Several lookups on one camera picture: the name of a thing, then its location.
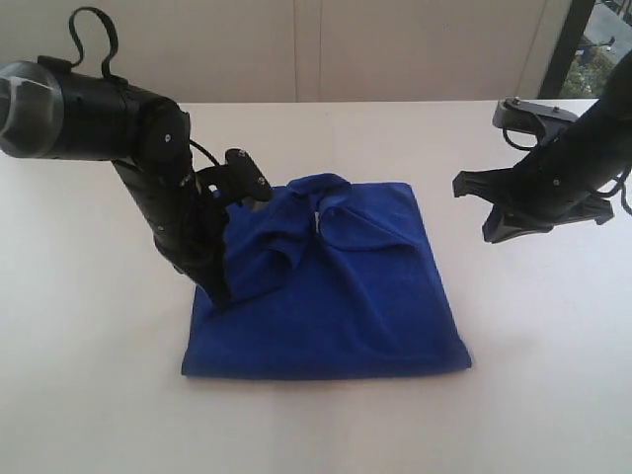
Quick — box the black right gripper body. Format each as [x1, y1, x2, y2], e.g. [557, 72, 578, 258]
[505, 61, 631, 232]

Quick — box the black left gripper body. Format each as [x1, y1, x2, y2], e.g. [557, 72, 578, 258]
[113, 99, 228, 277]

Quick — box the blue towel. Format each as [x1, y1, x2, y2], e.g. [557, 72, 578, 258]
[181, 173, 472, 380]

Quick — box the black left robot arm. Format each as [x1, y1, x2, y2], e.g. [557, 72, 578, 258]
[1, 58, 230, 303]

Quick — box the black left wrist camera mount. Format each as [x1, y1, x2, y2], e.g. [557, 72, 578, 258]
[197, 148, 274, 211]

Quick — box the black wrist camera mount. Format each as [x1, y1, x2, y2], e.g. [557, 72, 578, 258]
[197, 148, 274, 211]
[492, 97, 579, 152]

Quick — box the black window frame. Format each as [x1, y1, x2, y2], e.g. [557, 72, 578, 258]
[537, 0, 595, 100]

